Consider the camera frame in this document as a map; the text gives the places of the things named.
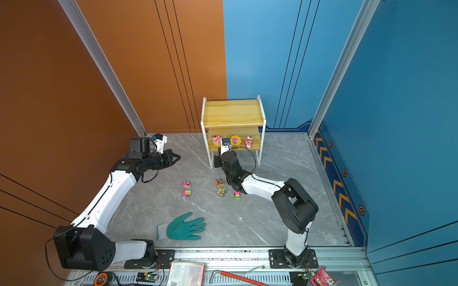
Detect pink bear toy yellow base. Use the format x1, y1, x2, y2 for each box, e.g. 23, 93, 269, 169
211, 135, 221, 146

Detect orange toy car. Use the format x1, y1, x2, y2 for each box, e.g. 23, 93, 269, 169
215, 179, 225, 188

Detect pink yellow flower toy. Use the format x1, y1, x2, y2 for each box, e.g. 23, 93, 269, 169
230, 135, 242, 148

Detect green orange toy truck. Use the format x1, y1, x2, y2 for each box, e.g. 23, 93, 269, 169
217, 187, 227, 197

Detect pink strawberry bear toy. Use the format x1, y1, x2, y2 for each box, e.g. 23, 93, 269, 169
244, 136, 253, 149

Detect pink green toy vehicle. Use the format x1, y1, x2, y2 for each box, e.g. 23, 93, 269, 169
234, 191, 242, 201

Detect yellow wooden two-tier shelf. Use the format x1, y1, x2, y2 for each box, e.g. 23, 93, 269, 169
200, 96, 267, 168

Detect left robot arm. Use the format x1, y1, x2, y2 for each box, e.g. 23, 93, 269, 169
52, 133, 181, 272

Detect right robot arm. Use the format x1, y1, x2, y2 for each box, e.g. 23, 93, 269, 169
213, 151, 319, 269

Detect pink toy car upper left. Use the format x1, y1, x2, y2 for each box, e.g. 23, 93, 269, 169
182, 182, 192, 189

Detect pink green toy car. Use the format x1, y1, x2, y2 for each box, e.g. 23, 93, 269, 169
182, 189, 192, 197

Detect green rubber work glove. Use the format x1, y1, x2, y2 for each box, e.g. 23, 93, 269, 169
157, 212, 206, 241

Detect plastic bag with papers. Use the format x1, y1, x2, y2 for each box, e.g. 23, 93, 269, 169
167, 260, 206, 286

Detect green circuit board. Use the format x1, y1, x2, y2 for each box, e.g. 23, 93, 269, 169
136, 272, 159, 283

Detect orange tape measure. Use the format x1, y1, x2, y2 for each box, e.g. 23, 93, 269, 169
93, 272, 110, 286

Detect small board right edge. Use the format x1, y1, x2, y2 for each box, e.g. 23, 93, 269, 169
289, 272, 310, 286

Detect pink snack packet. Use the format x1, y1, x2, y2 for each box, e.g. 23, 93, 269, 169
310, 266, 339, 286

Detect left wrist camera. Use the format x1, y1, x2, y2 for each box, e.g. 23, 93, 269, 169
149, 133, 168, 154

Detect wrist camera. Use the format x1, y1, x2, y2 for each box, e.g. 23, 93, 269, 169
219, 137, 231, 155
149, 133, 168, 154

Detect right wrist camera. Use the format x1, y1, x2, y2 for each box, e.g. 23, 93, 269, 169
219, 137, 231, 155

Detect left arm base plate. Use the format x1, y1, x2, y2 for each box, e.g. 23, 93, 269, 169
124, 249, 175, 270

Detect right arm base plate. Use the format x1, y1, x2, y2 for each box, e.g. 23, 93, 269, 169
268, 248, 319, 269

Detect red handled hex wrench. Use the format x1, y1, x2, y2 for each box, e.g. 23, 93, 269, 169
209, 270, 267, 286

